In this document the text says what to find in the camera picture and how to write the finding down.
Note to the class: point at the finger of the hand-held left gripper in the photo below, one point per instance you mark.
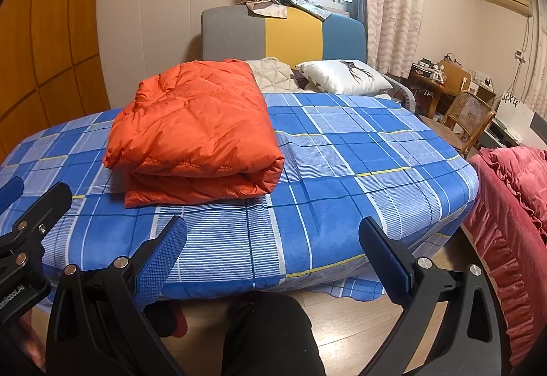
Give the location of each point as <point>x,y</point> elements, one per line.
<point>13,192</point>
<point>47,205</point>

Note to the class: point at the wooden desk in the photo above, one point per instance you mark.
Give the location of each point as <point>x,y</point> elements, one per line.
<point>427,89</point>

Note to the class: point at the white board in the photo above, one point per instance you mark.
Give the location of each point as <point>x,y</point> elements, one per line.
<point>513,119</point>

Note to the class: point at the black box on desk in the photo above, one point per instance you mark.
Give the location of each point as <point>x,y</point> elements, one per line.
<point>423,67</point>

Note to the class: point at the dark purple cloth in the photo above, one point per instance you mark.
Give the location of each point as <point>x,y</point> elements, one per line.
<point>303,83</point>

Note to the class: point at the pink ruffled quilt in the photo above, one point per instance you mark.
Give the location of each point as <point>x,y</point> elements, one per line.
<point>504,230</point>

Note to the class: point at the orange wooden wardrobe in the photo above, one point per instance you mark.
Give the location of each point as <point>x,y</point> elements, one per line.
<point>55,38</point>

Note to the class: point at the black printer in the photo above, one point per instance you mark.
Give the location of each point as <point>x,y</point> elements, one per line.
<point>498,136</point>

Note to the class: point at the cream quilted jacket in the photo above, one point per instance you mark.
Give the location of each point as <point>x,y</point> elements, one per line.
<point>273,74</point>

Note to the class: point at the grey fabric bed rail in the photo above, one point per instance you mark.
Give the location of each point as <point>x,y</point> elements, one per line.
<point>401,96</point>

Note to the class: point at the person's right leg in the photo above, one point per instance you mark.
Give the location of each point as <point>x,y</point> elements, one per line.
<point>269,337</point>

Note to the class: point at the small white cabinet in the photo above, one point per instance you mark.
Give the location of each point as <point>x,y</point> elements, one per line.
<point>485,91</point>

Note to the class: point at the silver grey cloth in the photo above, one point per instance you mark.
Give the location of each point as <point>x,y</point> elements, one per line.
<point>307,4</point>

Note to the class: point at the bed with blue plaid sheet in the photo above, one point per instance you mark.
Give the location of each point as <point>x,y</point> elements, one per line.
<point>363,188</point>

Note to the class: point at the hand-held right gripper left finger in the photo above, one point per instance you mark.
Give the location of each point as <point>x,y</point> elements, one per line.
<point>164,252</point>

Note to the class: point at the orange puffer jacket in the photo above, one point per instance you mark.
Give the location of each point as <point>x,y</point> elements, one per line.
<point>192,132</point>

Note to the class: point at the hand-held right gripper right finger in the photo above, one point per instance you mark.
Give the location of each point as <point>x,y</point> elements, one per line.
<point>389,256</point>

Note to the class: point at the person's left hand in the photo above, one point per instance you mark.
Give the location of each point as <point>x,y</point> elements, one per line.
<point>30,341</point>

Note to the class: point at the white printed pillow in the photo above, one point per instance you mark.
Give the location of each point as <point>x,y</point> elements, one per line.
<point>337,74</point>

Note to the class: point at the grey yellow blue headboard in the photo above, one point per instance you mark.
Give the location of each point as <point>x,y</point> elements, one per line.
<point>290,34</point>

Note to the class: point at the wall socket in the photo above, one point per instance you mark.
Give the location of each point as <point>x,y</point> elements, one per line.
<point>520,55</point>

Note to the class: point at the red slipper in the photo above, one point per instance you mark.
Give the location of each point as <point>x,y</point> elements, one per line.
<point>181,324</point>

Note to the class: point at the rattan wooden chair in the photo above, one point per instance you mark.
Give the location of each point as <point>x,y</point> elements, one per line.
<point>468,111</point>

